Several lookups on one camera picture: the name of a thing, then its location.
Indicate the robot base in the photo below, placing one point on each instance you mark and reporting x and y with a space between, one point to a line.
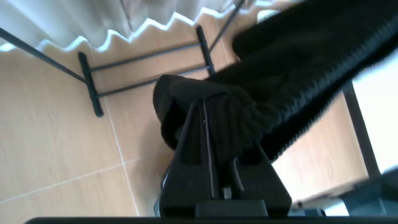
373 193

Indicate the beige curtain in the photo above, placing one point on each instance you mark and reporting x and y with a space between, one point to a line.
77 18

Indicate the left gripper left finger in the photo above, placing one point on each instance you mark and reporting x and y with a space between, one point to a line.
183 186

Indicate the black shorts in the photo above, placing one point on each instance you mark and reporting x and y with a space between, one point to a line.
295 62

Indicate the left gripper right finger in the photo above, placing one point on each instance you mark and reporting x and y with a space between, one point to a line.
264 183

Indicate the black clothes rack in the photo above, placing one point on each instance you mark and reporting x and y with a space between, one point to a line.
90 81

